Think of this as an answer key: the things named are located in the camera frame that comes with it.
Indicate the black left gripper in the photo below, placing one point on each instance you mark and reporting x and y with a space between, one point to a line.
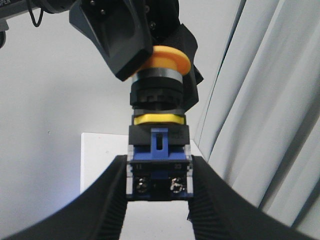
124 32

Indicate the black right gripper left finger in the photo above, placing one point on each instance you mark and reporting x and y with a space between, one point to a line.
97 214

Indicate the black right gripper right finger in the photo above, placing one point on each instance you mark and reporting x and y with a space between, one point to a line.
217 212

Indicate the yellow push button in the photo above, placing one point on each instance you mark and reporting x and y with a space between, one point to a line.
159 161

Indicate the grey pleated curtain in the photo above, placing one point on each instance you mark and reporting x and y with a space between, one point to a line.
260 130

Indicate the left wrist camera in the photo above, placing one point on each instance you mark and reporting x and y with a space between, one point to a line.
10 9

